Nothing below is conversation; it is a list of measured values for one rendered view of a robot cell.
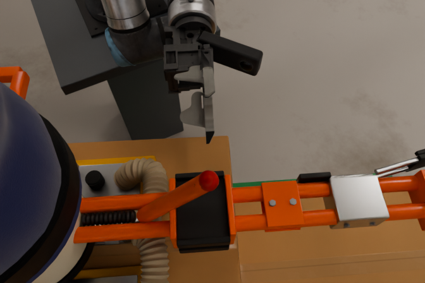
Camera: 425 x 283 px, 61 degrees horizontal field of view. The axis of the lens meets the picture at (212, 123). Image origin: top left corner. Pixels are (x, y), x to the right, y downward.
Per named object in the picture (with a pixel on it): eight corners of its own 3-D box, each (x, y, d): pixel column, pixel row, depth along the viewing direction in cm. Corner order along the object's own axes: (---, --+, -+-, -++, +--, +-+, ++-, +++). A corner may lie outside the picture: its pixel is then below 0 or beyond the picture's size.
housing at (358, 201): (330, 232, 52) (339, 223, 48) (319, 186, 55) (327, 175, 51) (378, 228, 52) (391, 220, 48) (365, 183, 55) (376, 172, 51)
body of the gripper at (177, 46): (168, 98, 64) (167, 46, 70) (217, 95, 65) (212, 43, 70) (164, 71, 58) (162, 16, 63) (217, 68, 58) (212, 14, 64)
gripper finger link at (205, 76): (173, 100, 51) (175, 79, 59) (215, 96, 51) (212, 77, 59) (171, 78, 49) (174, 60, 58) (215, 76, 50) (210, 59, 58)
